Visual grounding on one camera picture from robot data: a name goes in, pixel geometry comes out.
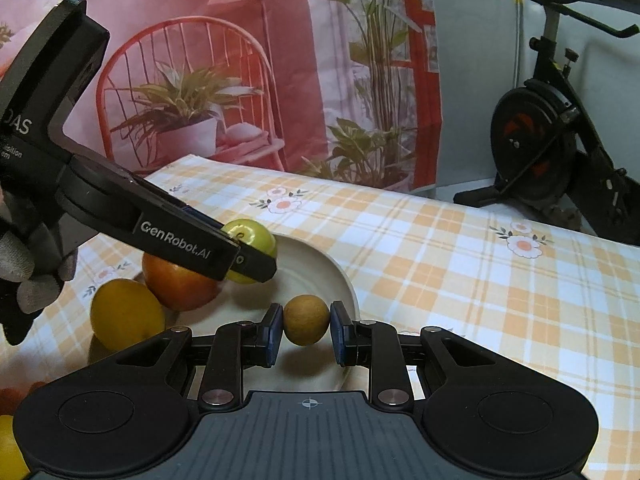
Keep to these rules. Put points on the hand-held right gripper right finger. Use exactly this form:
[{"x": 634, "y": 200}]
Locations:
[{"x": 336, "y": 332}]

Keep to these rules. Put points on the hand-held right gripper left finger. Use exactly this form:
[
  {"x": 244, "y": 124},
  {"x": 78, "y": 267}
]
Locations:
[{"x": 274, "y": 332}]

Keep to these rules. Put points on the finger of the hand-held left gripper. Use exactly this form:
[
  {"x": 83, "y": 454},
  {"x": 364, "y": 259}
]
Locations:
[
  {"x": 180, "y": 240},
  {"x": 205, "y": 217}
]

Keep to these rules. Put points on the small brown round fruit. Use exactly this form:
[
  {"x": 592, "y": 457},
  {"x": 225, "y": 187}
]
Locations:
[{"x": 306, "y": 320}]

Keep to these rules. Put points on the red apple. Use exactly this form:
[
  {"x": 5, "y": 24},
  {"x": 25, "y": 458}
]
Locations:
[
  {"x": 10, "y": 400},
  {"x": 175, "y": 285}
]

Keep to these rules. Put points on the green apple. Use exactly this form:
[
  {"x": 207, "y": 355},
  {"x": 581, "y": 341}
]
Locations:
[{"x": 252, "y": 235}]

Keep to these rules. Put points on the cream plate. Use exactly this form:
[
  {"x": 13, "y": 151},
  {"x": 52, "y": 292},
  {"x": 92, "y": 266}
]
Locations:
[{"x": 310, "y": 270}]

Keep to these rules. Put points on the yellow lemon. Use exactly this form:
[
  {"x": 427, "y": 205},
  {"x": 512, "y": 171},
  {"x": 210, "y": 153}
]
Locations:
[
  {"x": 125, "y": 315},
  {"x": 10, "y": 450}
]

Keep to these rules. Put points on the person's left hand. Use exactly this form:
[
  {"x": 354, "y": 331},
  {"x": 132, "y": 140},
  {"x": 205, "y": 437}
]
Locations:
[{"x": 30, "y": 270}]

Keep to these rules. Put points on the orange checkered floral tablecloth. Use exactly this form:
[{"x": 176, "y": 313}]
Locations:
[{"x": 450, "y": 285}]

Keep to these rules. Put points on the pink printed backdrop cloth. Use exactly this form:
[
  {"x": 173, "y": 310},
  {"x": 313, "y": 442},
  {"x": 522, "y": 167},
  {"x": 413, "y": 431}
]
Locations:
[{"x": 300, "y": 60}]

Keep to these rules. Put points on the black exercise bike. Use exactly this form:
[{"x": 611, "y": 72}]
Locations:
[{"x": 540, "y": 135}]

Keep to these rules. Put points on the metal pole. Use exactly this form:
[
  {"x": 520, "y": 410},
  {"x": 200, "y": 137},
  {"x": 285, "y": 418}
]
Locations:
[{"x": 520, "y": 50}]

